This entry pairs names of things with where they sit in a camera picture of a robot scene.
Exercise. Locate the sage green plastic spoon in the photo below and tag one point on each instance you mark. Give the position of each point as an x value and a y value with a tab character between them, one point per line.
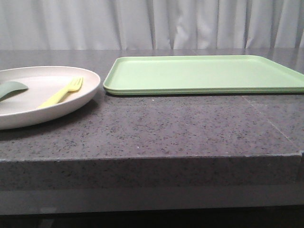
11	88

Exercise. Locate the light green plastic tray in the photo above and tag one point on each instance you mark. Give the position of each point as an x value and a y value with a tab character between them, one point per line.
176	75

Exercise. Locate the yellow plastic fork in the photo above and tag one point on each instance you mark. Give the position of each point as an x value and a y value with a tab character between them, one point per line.
73	86

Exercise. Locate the white pleated curtain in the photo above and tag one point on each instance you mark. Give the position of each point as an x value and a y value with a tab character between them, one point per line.
150	24

